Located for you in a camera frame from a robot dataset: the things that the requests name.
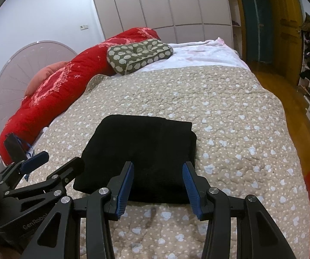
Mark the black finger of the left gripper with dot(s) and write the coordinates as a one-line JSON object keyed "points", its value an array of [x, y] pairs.
{"points": [[11, 176], [57, 180]]}

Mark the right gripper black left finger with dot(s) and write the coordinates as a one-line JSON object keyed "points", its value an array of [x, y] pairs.
{"points": [[58, 235]]}

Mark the black pants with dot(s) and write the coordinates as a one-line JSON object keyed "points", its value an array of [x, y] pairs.
{"points": [[157, 147]]}

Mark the red quilted blanket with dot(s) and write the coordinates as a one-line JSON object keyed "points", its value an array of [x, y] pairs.
{"points": [[63, 87]]}

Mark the beige dotted quilt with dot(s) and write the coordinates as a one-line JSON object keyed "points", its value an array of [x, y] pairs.
{"points": [[243, 143]]}

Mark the pink pillow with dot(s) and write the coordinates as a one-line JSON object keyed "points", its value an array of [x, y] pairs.
{"points": [[42, 75]]}

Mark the round white headboard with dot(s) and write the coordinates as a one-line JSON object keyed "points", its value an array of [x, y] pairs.
{"points": [[19, 70]]}

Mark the olive dotted cushion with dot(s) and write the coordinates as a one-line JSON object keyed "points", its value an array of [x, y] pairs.
{"points": [[128, 58]]}

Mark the white bed sheet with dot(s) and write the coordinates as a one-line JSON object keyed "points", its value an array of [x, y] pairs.
{"points": [[200, 53]]}

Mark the white wardrobe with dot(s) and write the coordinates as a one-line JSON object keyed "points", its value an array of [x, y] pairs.
{"points": [[175, 21]]}

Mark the dark green curtain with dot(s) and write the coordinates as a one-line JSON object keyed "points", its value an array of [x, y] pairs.
{"points": [[259, 30]]}

